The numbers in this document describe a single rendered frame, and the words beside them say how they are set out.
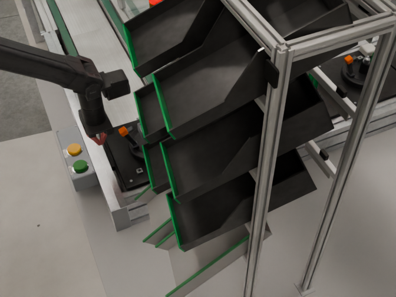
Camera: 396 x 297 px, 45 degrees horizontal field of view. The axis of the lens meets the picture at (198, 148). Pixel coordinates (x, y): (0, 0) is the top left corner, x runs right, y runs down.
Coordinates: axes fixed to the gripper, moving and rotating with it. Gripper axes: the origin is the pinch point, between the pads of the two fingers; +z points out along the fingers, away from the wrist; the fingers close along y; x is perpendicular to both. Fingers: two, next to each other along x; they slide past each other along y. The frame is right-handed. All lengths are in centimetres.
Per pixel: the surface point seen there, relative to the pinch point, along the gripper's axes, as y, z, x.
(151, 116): -27.3, -31.2, -6.9
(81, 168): -0.3, 7.6, 7.0
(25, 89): 165, 105, 16
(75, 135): 14.1, 8.7, 5.0
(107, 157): 0.9, 7.9, -1.1
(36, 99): 152, 105, 11
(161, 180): -30.8, -15.2, -6.7
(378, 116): -19, 8, -83
